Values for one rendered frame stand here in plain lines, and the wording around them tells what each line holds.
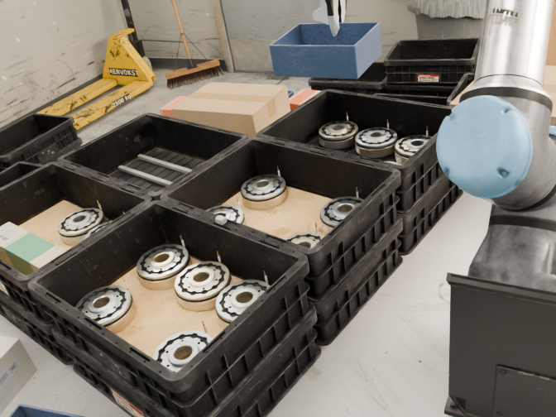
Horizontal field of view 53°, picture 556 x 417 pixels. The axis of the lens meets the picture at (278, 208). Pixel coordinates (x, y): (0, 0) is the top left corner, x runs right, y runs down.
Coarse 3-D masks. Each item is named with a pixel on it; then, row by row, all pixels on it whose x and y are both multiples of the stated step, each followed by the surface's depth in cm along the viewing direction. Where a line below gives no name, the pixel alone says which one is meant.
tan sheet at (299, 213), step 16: (240, 192) 129; (288, 192) 126; (304, 192) 125; (272, 208) 121; (288, 208) 120; (304, 208) 119; (320, 208) 118; (256, 224) 117; (272, 224) 116; (288, 224) 115; (304, 224) 114; (320, 224) 113
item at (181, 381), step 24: (192, 216) 105; (96, 240) 103; (264, 240) 95; (288, 288) 86; (72, 312) 86; (264, 312) 82; (96, 336) 83; (216, 336) 77; (240, 336) 79; (144, 360) 76; (192, 360) 74; (216, 360) 76; (168, 384) 72; (192, 384) 74
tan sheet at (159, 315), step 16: (128, 272) 110; (128, 288) 106; (144, 288) 105; (144, 304) 101; (160, 304) 100; (176, 304) 99; (144, 320) 97; (160, 320) 97; (176, 320) 96; (192, 320) 95; (208, 320) 95; (128, 336) 94; (144, 336) 94; (160, 336) 93; (144, 352) 91
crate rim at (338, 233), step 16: (240, 144) 128; (272, 144) 125; (288, 144) 124; (224, 160) 123; (336, 160) 115; (352, 160) 113; (192, 176) 118; (384, 192) 102; (192, 208) 107; (368, 208) 99; (240, 224) 100; (352, 224) 96; (272, 240) 94; (320, 240) 92; (336, 240) 93; (320, 256) 91
